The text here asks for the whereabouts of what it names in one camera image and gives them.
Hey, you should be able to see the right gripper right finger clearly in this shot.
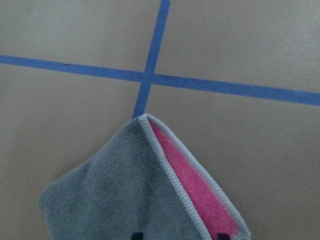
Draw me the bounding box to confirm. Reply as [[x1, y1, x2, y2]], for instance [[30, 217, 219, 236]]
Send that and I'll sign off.
[[216, 233, 229, 240]]

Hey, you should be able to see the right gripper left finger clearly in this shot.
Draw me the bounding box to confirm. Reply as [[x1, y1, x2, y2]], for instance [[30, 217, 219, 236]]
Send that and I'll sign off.
[[130, 232, 144, 240]]

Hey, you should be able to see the pink and grey towel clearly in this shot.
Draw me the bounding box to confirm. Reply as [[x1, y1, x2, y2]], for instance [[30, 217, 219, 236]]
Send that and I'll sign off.
[[38, 113, 251, 240]]

